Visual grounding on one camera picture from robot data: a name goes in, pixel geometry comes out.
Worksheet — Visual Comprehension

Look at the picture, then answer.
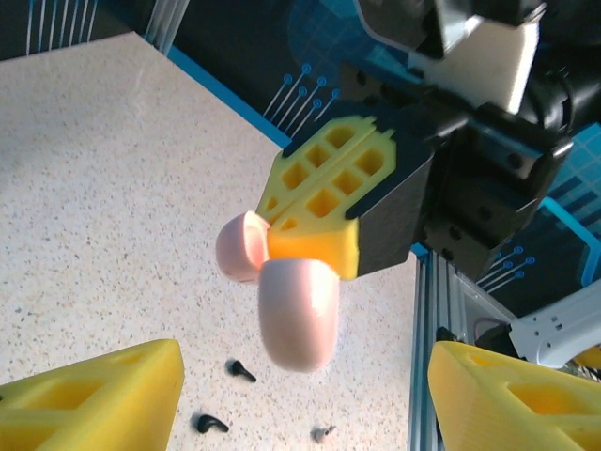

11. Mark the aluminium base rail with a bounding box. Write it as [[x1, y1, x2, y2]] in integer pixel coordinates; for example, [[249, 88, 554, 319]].
[[407, 251, 517, 451]]

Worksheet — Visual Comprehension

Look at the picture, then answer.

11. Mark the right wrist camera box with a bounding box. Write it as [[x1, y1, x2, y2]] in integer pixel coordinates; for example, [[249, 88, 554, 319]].
[[351, 0, 548, 117]]

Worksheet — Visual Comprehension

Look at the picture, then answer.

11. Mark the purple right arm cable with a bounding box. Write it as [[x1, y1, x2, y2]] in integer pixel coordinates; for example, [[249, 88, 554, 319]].
[[472, 317, 511, 339]]

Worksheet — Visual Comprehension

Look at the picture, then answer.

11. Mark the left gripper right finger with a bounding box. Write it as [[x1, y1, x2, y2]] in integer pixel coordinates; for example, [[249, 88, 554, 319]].
[[427, 341, 601, 451]]

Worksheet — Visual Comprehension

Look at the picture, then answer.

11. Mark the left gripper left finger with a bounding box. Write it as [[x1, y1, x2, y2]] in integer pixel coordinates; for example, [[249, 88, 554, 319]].
[[0, 338, 185, 451]]

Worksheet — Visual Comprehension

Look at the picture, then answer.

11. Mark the black wireless earbud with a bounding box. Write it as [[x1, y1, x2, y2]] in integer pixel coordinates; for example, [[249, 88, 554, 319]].
[[223, 358, 258, 383], [192, 412, 230, 434]]

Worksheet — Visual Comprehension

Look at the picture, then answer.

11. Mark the pink wireless earbud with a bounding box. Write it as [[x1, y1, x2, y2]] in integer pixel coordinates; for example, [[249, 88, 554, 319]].
[[309, 425, 338, 444]]

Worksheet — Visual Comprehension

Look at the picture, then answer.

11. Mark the aluminium frame post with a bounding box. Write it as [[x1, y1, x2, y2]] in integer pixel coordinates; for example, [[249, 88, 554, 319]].
[[143, 0, 192, 55]]

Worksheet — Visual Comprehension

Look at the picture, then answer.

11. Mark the pink earbud charging case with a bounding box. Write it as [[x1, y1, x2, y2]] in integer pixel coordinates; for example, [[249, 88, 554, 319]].
[[214, 210, 341, 375]]

